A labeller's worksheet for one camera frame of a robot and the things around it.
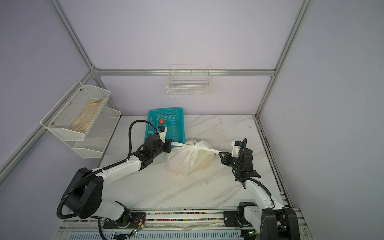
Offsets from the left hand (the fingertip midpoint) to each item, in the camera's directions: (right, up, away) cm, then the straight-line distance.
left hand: (169, 140), depth 88 cm
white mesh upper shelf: (-48, +14, -12) cm, 51 cm away
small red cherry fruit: (-11, +13, +26) cm, 31 cm away
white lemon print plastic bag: (+15, -9, -4) cm, 18 cm away
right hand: (+30, -7, -4) cm, 31 cm away
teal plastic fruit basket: (-3, +15, +30) cm, 34 cm away
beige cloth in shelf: (-43, +14, -9) cm, 46 cm away
